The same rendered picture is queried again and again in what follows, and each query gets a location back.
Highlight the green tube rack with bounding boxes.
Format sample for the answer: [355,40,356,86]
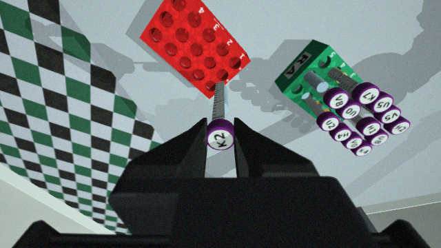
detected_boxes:
[274,40,364,121]

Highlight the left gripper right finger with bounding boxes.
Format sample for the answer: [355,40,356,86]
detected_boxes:
[234,118,320,177]

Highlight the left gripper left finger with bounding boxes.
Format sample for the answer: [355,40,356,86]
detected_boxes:
[119,118,207,179]

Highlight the red tube rack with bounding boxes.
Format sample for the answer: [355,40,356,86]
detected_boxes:
[139,0,250,99]

